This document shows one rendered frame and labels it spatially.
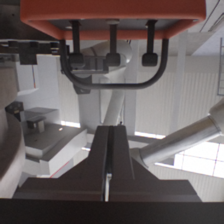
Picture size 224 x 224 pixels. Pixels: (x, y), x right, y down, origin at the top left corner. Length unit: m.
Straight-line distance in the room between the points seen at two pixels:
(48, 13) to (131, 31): 0.16
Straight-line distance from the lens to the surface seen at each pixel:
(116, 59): 0.25
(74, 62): 0.25
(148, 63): 0.25
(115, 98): 0.66
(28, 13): 0.20
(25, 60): 1.43
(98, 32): 0.31
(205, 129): 0.82
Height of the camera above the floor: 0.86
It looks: 16 degrees up
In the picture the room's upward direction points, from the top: 180 degrees clockwise
